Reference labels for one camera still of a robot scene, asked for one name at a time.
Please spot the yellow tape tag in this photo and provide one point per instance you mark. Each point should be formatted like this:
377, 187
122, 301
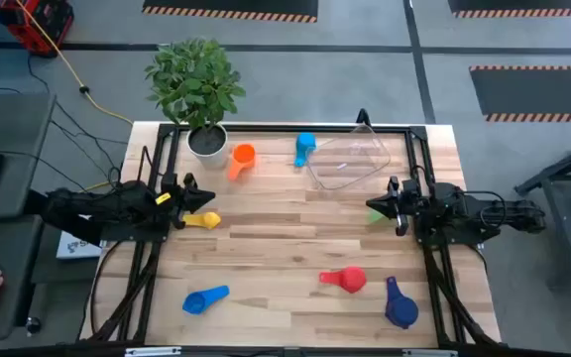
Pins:
162, 198

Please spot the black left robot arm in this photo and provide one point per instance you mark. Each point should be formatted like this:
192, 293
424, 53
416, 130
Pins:
117, 203

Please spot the yellow measuring cup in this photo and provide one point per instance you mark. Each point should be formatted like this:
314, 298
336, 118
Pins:
208, 220

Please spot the red and black equipment box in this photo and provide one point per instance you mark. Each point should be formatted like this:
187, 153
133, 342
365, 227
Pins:
37, 25

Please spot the dark blue measuring cup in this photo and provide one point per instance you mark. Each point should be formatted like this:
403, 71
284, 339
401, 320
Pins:
402, 310

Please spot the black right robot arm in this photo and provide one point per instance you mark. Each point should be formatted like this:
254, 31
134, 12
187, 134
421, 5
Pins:
464, 208

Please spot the medium blue measuring cup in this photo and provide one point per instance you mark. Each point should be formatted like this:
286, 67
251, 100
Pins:
196, 302

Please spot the light blue measuring cup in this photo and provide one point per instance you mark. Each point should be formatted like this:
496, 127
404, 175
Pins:
305, 144

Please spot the black metal stand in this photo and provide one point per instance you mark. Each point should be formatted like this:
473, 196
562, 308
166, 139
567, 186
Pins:
563, 168

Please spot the white printed booklet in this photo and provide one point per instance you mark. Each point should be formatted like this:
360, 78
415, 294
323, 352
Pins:
75, 248

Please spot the red measuring cup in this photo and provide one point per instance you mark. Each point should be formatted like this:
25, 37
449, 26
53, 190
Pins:
351, 279

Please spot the green plant in white pot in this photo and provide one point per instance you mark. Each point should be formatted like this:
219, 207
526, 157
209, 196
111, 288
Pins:
206, 141

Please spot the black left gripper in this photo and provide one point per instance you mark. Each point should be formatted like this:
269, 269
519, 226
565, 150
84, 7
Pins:
180, 201

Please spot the black caster wheel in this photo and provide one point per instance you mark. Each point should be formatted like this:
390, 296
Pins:
33, 325

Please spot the silver metal bracket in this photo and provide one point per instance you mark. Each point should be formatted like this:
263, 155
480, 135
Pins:
429, 353
151, 352

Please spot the black table edge clamp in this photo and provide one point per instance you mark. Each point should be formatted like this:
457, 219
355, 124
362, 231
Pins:
363, 118

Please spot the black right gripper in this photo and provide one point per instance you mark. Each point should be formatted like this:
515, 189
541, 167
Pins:
407, 203

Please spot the black mat with striped edge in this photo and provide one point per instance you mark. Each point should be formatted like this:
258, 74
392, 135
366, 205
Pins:
538, 91
523, 5
231, 6

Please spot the grey desk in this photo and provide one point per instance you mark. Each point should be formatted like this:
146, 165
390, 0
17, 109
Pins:
13, 129

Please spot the black aluminium table frame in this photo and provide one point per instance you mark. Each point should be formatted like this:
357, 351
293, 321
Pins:
290, 128

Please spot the clear plastic basket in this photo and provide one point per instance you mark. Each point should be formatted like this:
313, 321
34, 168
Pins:
360, 149

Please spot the orange measuring cup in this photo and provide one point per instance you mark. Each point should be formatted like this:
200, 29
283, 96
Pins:
242, 156

